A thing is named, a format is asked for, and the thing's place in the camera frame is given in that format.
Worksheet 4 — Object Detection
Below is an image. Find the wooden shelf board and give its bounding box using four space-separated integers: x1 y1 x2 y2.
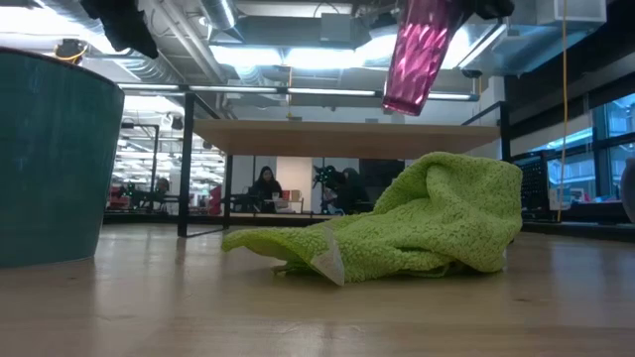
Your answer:
192 118 502 161

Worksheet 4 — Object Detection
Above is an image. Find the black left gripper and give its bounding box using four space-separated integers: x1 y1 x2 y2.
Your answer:
78 0 161 60

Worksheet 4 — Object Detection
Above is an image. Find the black perforated panel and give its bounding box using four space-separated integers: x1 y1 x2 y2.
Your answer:
512 150 551 220

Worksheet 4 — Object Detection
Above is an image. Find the person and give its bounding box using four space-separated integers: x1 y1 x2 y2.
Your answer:
335 167 373 215
247 165 285 215

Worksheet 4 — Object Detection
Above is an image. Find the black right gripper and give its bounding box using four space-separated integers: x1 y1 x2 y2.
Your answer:
469 0 516 22

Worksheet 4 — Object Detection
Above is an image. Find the black ceiling cable reel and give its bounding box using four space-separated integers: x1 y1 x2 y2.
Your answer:
53 38 90 65

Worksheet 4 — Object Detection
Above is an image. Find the pink faceted tumbler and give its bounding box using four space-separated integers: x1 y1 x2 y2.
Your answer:
381 0 473 117

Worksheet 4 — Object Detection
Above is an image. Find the lime green microfibre cloth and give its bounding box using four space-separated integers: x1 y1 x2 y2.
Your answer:
220 151 524 288

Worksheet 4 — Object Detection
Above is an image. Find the large teal cup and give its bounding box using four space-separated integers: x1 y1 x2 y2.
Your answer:
0 46 126 270

